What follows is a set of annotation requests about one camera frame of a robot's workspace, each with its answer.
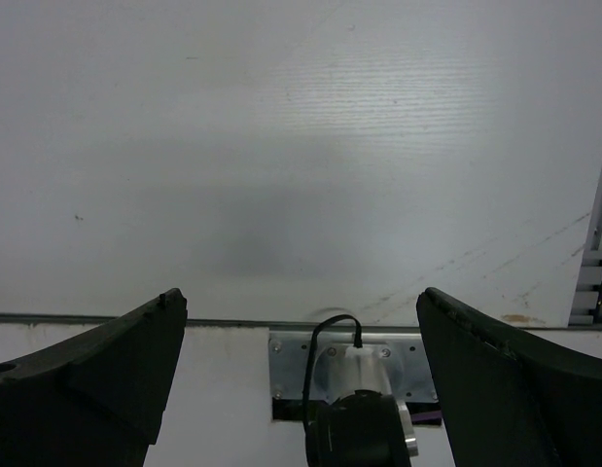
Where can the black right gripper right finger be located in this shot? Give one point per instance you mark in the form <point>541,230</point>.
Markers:
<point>509,398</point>

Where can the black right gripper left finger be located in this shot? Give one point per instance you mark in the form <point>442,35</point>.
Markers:
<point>96,399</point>

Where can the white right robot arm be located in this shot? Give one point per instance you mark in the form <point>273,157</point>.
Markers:
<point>365,428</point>

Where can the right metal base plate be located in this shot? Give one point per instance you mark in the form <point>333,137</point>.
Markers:
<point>392,361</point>

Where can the aluminium table edge rail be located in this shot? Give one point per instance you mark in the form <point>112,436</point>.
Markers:
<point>587,305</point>

